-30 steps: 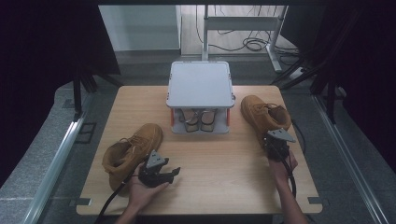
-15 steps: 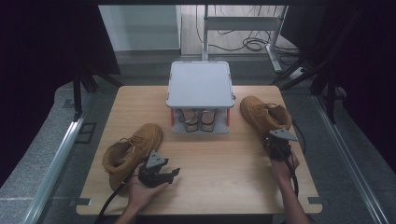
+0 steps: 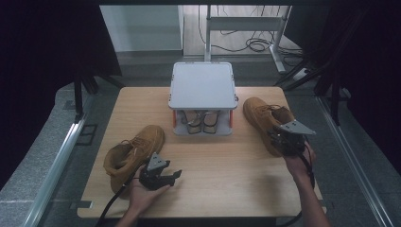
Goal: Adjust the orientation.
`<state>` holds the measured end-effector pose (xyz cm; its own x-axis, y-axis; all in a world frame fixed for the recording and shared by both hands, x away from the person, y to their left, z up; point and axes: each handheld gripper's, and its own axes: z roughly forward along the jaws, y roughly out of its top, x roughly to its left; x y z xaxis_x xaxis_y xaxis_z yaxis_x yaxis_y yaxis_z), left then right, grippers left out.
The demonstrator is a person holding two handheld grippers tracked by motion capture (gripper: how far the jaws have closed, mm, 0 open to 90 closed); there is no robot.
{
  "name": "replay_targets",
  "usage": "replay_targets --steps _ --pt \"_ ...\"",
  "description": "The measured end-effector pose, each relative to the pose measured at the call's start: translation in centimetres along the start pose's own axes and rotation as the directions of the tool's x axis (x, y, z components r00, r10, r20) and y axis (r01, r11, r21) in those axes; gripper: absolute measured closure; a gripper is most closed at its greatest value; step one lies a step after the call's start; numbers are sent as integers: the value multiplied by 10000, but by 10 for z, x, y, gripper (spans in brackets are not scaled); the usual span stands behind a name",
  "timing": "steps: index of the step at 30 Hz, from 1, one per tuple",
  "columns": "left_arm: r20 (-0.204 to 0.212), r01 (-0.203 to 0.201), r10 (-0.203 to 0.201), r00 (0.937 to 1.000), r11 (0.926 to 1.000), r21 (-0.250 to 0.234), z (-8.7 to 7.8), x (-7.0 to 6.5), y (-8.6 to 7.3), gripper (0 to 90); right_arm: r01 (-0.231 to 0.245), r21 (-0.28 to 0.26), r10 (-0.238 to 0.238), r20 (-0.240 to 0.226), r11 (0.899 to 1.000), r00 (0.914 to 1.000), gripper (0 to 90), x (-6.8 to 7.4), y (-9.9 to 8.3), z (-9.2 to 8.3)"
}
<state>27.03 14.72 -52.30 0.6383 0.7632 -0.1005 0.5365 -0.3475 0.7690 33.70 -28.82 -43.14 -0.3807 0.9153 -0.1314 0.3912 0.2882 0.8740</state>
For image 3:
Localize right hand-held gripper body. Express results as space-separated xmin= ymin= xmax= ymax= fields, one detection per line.
xmin=268 ymin=119 xmax=317 ymax=158

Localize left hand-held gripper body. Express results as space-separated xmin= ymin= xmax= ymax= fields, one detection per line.
xmin=138 ymin=151 xmax=173 ymax=192

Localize tan suede boot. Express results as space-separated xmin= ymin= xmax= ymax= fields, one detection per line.
xmin=242 ymin=96 xmax=296 ymax=158
xmin=103 ymin=124 xmax=166 ymax=194

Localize grey shoe rack orange posts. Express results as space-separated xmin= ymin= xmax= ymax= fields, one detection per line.
xmin=167 ymin=61 xmax=239 ymax=137

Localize person's left hand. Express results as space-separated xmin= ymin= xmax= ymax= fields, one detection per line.
xmin=127 ymin=174 xmax=171 ymax=216

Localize person's right hand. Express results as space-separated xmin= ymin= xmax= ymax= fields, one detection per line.
xmin=283 ymin=141 xmax=316 ymax=181

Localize black metal stand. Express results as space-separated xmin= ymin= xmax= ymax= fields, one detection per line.
xmin=73 ymin=72 xmax=124 ymax=122
xmin=273 ymin=60 xmax=343 ymax=126

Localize white power strip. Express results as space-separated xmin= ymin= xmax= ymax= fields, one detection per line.
xmin=292 ymin=67 xmax=311 ymax=81

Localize white panel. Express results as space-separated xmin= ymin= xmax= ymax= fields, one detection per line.
xmin=99 ymin=4 xmax=184 ymax=53

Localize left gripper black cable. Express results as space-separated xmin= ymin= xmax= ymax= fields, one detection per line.
xmin=94 ymin=164 xmax=149 ymax=227

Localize aluminium rail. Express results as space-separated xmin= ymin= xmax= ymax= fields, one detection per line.
xmin=316 ymin=96 xmax=395 ymax=227
xmin=23 ymin=117 xmax=86 ymax=227

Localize black floor cables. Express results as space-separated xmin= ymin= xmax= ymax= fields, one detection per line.
xmin=198 ymin=4 xmax=304 ymax=58

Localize grey metal desk frame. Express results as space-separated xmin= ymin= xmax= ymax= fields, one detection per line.
xmin=203 ymin=4 xmax=292 ymax=74

